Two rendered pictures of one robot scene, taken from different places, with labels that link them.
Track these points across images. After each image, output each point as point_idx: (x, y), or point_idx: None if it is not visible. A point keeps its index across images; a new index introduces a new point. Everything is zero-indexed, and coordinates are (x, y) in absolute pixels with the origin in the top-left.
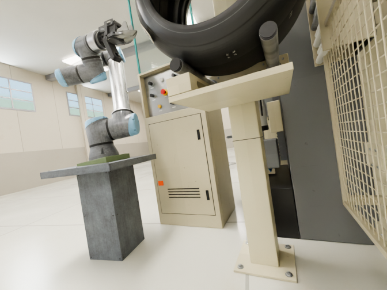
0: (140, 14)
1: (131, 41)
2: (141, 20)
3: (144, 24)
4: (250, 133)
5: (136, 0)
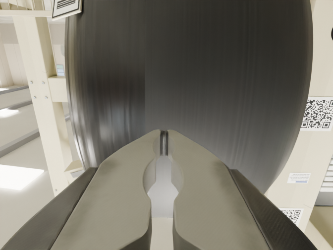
0: (68, 60)
1: (247, 186)
2: (74, 49)
3: (70, 25)
4: None
5: (69, 101)
